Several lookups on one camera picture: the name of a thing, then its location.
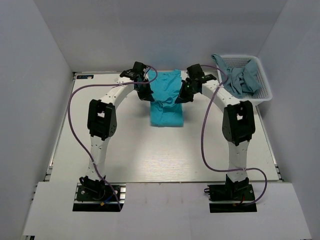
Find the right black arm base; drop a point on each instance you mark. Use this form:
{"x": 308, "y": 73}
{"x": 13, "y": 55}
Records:
{"x": 221, "y": 201}

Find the blue label sticker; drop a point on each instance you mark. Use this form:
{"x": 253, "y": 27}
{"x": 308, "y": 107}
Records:
{"x": 85, "y": 77}

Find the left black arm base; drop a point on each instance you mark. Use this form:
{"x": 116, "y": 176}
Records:
{"x": 104, "y": 201}

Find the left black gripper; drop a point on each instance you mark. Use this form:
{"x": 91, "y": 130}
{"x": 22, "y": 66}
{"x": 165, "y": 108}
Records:
{"x": 145, "y": 91}

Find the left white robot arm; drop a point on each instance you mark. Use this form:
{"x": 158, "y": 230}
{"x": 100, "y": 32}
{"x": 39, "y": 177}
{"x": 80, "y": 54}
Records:
{"x": 102, "y": 123}

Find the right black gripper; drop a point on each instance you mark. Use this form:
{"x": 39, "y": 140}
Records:
{"x": 186, "y": 93}

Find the grey blue t shirt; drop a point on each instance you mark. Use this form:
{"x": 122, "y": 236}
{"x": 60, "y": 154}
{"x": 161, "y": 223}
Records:
{"x": 241, "y": 81}

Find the white plastic basket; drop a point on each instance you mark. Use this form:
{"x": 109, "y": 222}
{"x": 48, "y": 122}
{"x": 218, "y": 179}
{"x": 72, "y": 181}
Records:
{"x": 264, "y": 94}

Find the teal t shirt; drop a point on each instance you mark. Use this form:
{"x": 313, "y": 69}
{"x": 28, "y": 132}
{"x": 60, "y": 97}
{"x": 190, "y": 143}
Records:
{"x": 164, "y": 112}

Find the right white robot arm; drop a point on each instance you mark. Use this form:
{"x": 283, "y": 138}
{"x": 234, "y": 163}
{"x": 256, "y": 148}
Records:
{"x": 238, "y": 126}

